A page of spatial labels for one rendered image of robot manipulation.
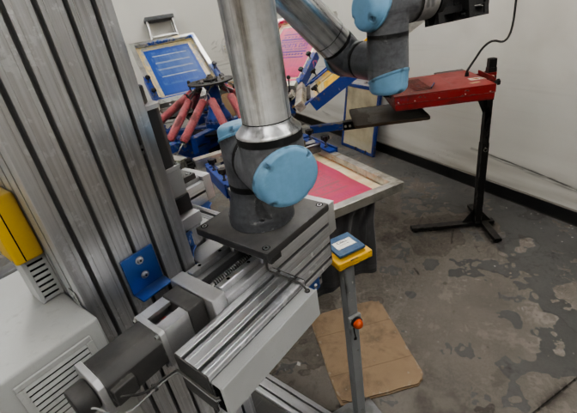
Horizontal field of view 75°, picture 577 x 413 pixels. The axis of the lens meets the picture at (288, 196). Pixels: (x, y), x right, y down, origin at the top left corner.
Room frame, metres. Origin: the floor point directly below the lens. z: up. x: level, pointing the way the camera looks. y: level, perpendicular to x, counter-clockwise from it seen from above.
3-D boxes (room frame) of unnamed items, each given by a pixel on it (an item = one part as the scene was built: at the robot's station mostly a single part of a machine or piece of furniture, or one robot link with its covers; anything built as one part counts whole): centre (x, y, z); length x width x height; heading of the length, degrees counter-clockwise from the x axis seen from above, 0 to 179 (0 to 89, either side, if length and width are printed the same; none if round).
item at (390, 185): (1.58, -0.04, 0.97); 0.79 x 0.58 x 0.04; 23
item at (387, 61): (0.76, -0.22, 1.56); 0.11 x 0.08 x 0.11; 22
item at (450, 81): (2.38, -1.03, 1.06); 0.61 x 0.46 x 0.12; 83
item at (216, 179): (1.69, 0.31, 0.98); 0.30 x 0.05 x 0.07; 23
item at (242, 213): (0.77, 0.07, 1.31); 0.15 x 0.15 x 0.10
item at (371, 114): (2.47, -0.29, 0.91); 1.34 x 0.40 x 0.08; 83
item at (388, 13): (0.74, -0.23, 1.65); 0.11 x 0.08 x 0.09; 112
